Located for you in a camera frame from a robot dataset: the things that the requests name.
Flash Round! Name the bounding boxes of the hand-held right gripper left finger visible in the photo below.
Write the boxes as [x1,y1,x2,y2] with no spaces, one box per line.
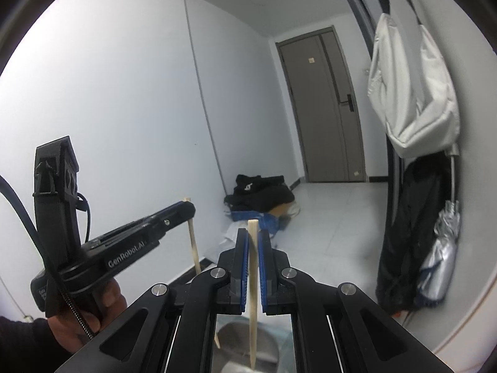
[54,228,249,373]

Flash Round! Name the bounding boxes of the small grey plastic bag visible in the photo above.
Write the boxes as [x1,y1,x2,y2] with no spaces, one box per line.
[222,223,248,248]

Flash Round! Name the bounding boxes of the white fabric bag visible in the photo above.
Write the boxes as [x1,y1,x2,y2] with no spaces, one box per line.
[367,0,461,160]

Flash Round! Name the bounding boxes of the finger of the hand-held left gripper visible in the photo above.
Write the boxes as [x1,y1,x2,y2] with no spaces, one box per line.
[132,200,197,243]

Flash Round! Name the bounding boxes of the grey utensil holder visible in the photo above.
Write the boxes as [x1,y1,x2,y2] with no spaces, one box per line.
[212,313,296,373]

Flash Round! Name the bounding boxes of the person's left forearm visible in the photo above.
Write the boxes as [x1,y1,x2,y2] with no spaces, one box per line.
[0,316,75,373]

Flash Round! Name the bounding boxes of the black door frame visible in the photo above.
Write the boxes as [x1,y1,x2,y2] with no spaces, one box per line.
[330,0,405,226]

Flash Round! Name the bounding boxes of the black clothes pile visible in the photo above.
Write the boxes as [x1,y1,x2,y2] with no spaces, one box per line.
[224,173,296,213]

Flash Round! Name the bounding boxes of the black backpack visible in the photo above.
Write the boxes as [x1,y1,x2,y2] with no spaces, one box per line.
[375,151,453,314]

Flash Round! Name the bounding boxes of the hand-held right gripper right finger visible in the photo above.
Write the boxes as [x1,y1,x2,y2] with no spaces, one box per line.
[258,230,456,373]

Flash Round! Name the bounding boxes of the wooden chopstick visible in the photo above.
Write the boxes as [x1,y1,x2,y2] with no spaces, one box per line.
[247,219,260,371]
[184,196,222,349]

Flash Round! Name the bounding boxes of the large grey plastic bag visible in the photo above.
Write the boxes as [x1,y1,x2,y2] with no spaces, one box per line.
[199,241,234,269]

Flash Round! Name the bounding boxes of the grey-brown door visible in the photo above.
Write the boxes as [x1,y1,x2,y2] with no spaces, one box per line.
[275,26,368,183]

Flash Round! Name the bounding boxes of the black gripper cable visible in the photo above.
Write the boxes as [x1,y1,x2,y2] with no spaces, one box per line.
[0,175,96,341]

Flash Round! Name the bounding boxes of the blue cardboard box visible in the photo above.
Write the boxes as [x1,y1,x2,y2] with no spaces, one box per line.
[229,207,290,238]

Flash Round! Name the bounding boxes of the silver folded umbrella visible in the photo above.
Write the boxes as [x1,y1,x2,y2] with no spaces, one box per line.
[415,200,461,306]

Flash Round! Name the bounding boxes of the person's left hand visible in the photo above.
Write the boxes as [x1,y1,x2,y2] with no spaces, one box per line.
[47,279,129,356]

